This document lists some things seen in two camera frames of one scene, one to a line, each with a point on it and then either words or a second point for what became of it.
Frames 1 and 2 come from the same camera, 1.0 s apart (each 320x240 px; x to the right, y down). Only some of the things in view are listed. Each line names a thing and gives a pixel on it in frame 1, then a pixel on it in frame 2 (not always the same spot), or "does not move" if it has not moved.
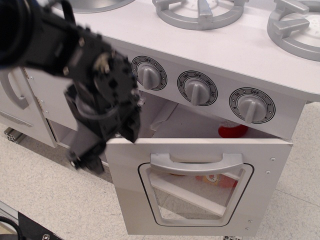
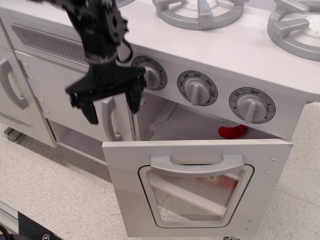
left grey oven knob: (150, 72) does not move
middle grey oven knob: (197, 87) does not move
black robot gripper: (103, 97) → (102, 24)
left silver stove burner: (204, 21) does not move
